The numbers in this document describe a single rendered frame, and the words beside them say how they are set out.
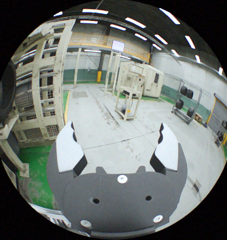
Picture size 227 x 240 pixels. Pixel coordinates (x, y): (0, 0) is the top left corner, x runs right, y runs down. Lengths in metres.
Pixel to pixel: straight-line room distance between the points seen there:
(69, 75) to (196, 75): 13.63
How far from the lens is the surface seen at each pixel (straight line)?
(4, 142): 1.29
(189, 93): 4.54
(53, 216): 0.53
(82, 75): 9.76
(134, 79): 4.40
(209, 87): 10.50
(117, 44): 4.30
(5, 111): 0.89
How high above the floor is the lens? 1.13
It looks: 30 degrees down
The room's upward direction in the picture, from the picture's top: 10 degrees clockwise
